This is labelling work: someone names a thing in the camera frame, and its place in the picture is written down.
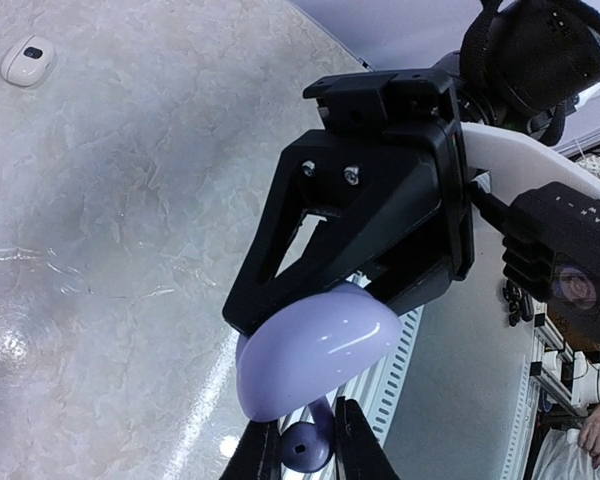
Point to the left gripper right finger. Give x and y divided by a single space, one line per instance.
358 454

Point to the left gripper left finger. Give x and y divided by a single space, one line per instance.
258 454

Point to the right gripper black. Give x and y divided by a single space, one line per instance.
389 202

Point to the purple earbud front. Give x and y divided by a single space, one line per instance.
307 447

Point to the purple round charging case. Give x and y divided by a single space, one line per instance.
310 348

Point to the cream earbud charging case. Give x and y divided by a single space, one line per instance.
29 62

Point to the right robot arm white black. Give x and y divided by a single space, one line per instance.
520 65

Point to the person in white shirt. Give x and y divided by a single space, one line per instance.
561 459

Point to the front aluminium rail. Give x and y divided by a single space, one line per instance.
377 390

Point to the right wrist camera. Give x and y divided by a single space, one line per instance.
551 237

